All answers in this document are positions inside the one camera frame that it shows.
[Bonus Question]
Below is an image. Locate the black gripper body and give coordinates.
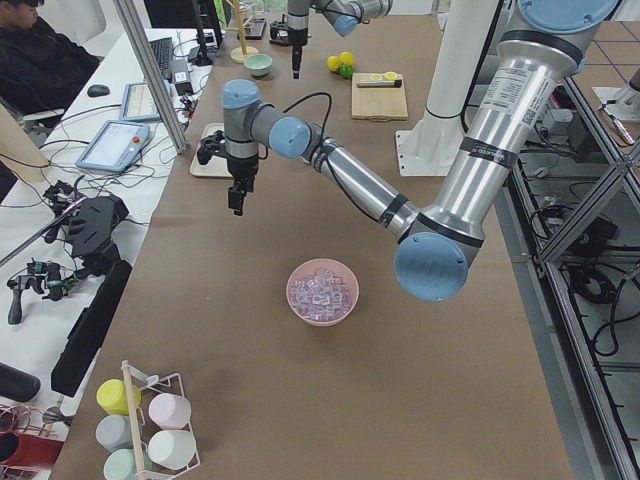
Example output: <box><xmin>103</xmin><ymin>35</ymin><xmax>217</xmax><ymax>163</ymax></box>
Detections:
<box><xmin>227</xmin><ymin>155</ymin><xmax>260</xmax><ymax>193</ymax></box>

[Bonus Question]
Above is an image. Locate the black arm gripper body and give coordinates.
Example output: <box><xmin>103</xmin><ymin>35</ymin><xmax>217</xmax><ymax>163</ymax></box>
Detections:
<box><xmin>288</xmin><ymin>27</ymin><xmax>306</xmax><ymax>49</ymax></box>

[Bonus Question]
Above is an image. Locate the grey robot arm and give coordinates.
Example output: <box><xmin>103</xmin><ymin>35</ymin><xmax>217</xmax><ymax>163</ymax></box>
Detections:
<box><xmin>285</xmin><ymin>0</ymin><xmax>393</xmax><ymax>79</ymax></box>
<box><xmin>222</xmin><ymin>1</ymin><xmax>616</xmax><ymax>302</ymax></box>

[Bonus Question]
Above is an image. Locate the wooden cup stand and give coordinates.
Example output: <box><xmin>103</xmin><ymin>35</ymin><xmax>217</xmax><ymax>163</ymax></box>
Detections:
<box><xmin>227</xmin><ymin>0</ymin><xmax>259</xmax><ymax>64</ymax></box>

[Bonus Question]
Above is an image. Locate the pile of ice cubes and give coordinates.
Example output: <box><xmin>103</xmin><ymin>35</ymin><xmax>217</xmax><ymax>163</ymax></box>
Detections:
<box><xmin>287</xmin><ymin>267</ymin><xmax>355</xmax><ymax>323</ymax></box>

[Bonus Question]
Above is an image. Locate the pink cup in rack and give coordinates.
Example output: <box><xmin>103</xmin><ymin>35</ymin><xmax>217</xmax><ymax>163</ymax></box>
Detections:
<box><xmin>148</xmin><ymin>393</ymin><xmax>192</xmax><ymax>430</ymax></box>

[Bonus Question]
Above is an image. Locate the yellow cup in rack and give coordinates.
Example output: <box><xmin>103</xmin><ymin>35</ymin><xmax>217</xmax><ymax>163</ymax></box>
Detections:
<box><xmin>96</xmin><ymin>379</ymin><xmax>129</xmax><ymax>416</ymax></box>

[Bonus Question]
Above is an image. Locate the white cup rack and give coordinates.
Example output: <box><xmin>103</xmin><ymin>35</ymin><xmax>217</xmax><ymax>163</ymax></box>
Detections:
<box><xmin>120</xmin><ymin>360</ymin><xmax>201</xmax><ymax>479</ymax></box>

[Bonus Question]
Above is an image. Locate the white cup in rack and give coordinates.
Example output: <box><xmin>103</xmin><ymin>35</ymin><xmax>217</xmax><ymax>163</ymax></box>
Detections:
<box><xmin>147</xmin><ymin>430</ymin><xmax>196</xmax><ymax>470</ymax></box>

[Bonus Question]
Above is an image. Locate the grey cup in rack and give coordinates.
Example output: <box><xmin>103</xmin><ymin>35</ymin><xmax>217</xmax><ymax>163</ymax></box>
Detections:
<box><xmin>95</xmin><ymin>415</ymin><xmax>133</xmax><ymax>453</ymax></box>

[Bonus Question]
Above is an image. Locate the green cup in rack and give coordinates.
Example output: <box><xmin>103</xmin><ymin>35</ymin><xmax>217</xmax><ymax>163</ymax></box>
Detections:
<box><xmin>103</xmin><ymin>449</ymin><xmax>138</xmax><ymax>480</ymax></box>

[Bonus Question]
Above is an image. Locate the cream rabbit tray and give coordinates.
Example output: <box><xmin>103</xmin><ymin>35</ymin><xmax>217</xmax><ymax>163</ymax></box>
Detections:
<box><xmin>189</xmin><ymin>122</ymin><xmax>232</xmax><ymax>178</ymax></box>

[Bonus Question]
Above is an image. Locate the yellow lemon lower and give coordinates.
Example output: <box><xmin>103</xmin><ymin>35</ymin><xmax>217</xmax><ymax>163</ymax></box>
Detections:
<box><xmin>326</xmin><ymin>56</ymin><xmax>342</xmax><ymax>72</ymax></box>

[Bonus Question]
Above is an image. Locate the yellow lemon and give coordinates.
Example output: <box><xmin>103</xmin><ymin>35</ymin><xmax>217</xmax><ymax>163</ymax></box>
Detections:
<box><xmin>326</xmin><ymin>56</ymin><xmax>342</xmax><ymax>72</ymax></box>
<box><xmin>338</xmin><ymin>51</ymin><xmax>355</xmax><ymax>67</ymax></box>

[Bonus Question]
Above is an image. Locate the mint green bowl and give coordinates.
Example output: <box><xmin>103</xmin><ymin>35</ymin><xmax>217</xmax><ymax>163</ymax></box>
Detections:
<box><xmin>243</xmin><ymin>53</ymin><xmax>273</xmax><ymax>78</ymax></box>

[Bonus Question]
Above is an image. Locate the black framed tray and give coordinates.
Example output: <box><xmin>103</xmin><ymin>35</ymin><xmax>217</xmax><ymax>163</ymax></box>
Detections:
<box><xmin>243</xmin><ymin>18</ymin><xmax>266</xmax><ymax>40</ymax></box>

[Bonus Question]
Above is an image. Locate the yellow lemon upper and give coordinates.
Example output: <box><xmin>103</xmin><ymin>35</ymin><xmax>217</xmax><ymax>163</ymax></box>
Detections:
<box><xmin>338</xmin><ymin>51</ymin><xmax>355</xmax><ymax>67</ymax></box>

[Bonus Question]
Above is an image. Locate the green lime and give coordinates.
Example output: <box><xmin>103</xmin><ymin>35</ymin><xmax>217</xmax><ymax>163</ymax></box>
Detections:
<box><xmin>338</xmin><ymin>65</ymin><xmax>353</xmax><ymax>80</ymax></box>

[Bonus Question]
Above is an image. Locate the steel muddler rod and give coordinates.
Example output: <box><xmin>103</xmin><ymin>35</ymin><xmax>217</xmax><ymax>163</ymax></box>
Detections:
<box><xmin>356</xmin><ymin>79</ymin><xmax>403</xmax><ymax>89</ymax></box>

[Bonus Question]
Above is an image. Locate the bamboo cutting board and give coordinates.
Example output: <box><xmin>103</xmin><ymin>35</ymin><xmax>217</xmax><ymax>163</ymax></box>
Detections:
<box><xmin>351</xmin><ymin>73</ymin><xmax>408</xmax><ymax>121</ymax></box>

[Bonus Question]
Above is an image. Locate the teach pendant tablet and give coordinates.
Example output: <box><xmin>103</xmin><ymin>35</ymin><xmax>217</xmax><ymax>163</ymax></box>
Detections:
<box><xmin>76</xmin><ymin>120</ymin><xmax>150</xmax><ymax>173</ymax></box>
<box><xmin>119</xmin><ymin>82</ymin><xmax>161</xmax><ymax>123</ymax></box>

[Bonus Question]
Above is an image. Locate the pink bowl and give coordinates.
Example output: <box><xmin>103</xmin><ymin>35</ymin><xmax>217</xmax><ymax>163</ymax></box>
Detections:
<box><xmin>286</xmin><ymin>258</ymin><xmax>360</xmax><ymax>327</ymax></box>

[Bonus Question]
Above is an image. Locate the black laptop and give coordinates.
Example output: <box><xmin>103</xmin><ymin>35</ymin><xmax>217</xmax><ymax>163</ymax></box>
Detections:
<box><xmin>149</xmin><ymin>37</ymin><xmax>173</xmax><ymax>80</ymax></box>

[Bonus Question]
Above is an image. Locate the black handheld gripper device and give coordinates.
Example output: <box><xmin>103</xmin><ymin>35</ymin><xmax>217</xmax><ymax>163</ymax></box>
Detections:
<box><xmin>67</xmin><ymin>194</ymin><xmax>129</xmax><ymax>276</ymax></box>

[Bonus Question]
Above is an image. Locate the person in black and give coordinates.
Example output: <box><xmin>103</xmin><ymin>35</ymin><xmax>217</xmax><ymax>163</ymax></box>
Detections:
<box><xmin>1</xmin><ymin>1</ymin><xmax>100</xmax><ymax>114</ymax></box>

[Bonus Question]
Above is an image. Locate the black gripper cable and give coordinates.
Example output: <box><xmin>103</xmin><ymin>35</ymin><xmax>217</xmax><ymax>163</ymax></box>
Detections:
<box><xmin>257</xmin><ymin>91</ymin><xmax>334</xmax><ymax>161</ymax></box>

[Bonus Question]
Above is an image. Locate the aluminium frame post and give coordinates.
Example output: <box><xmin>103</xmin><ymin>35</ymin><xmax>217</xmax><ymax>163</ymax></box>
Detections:
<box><xmin>113</xmin><ymin>0</ymin><xmax>188</xmax><ymax>154</ymax></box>

